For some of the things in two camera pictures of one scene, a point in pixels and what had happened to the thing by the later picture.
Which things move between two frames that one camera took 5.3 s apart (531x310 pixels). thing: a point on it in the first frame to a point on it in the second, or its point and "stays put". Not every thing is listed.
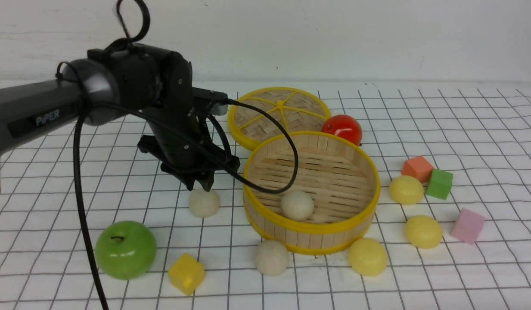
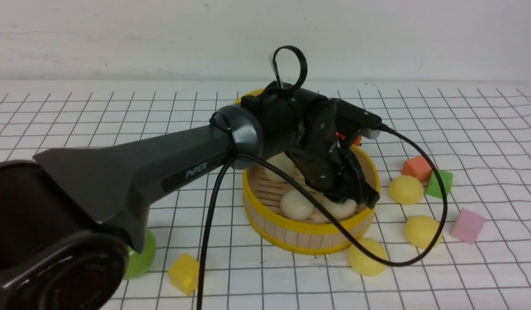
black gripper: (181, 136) to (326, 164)
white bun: (203, 204) to (283, 162)
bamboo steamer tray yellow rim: (339, 172) stays put
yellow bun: (423, 232) stays put
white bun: (297, 205) stays put
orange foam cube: (418, 167) stays put
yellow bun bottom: (367, 257) stays put
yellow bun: (406, 190) stays put
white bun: (271, 257) to (339, 211)
